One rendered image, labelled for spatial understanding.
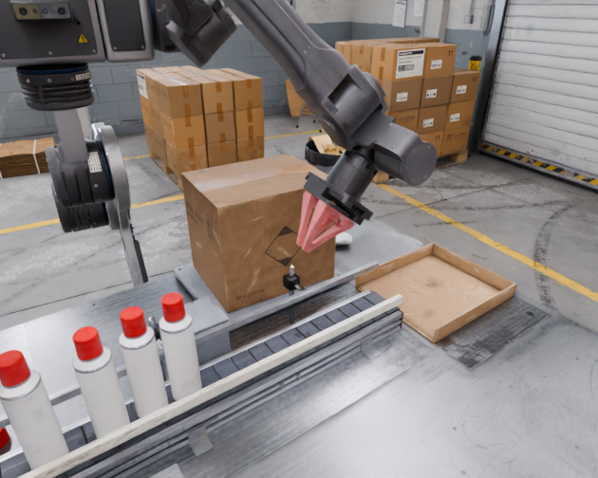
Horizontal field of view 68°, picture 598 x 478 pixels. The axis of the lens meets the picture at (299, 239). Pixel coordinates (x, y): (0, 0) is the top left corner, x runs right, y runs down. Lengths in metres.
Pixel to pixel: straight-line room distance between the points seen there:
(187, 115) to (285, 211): 2.92
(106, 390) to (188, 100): 3.27
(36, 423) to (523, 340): 0.93
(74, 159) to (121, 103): 4.98
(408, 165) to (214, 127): 3.43
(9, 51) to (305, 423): 0.87
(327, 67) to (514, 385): 0.70
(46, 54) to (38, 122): 5.00
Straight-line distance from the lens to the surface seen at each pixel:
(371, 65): 4.12
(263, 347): 0.91
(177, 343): 0.74
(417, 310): 1.11
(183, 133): 3.87
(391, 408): 0.88
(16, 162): 4.99
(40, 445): 0.77
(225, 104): 3.95
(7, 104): 5.99
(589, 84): 4.61
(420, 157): 0.58
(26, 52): 1.03
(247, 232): 0.96
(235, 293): 1.02
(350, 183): 0.62
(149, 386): 0.76
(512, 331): 1.13
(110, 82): 6.00
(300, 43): 0.57
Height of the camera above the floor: 1.49
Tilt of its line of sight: 29 degrees down
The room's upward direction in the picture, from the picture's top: straight up
